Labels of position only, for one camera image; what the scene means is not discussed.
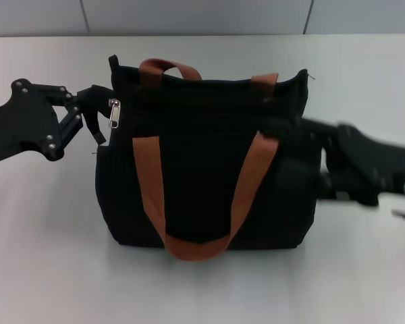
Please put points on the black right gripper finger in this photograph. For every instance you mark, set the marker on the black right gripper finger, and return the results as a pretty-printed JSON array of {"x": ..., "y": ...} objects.
[
  {"x": 297, "y": 130},
  {"x": 327, "y": 184}
]

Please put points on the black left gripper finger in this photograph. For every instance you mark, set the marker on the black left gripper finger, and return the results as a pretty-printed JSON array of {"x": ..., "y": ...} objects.
[
  {"x": 87, "y": 98},
  {"x": 84, "y": 123}
]

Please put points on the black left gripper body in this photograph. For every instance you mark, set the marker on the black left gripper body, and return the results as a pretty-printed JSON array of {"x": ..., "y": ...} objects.
[{"x": 17, "y": 125}]

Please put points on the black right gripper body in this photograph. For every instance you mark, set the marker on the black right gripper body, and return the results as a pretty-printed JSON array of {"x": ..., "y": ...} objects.
[{"x": 371, "y": 162}]

